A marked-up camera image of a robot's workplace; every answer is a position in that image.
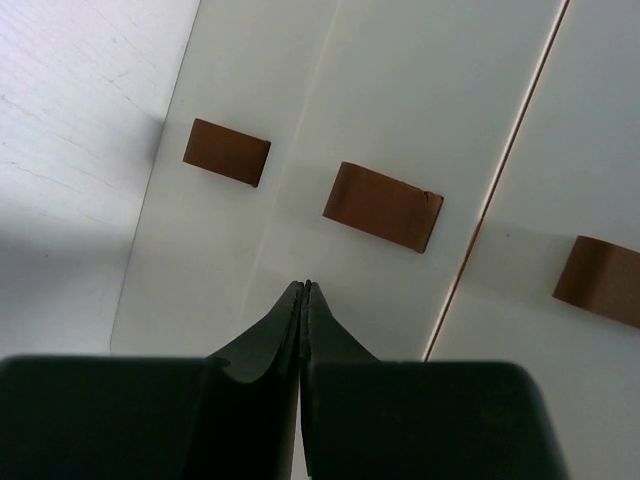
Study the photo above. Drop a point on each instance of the white top drawer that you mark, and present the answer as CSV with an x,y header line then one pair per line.
x,y
573,170

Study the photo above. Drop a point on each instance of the white drawer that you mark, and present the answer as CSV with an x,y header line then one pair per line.
x,y
573,170
426,92

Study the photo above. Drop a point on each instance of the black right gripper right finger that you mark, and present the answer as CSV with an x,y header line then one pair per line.
x,y
365,418

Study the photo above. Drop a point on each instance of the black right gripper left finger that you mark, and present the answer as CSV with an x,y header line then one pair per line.
x,y
229,415

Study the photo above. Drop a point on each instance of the white drawer cabinet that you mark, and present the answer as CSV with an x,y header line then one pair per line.
x,y
250,67

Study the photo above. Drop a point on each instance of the brown bottom drawer tab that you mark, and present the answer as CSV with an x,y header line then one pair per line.
x,y
226,152

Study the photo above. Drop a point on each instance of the brown drawer tab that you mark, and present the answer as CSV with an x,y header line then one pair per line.
x,y
226,152
382,206

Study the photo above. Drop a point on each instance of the brown middle drawer tab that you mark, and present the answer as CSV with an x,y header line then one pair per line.
x,y
382,206

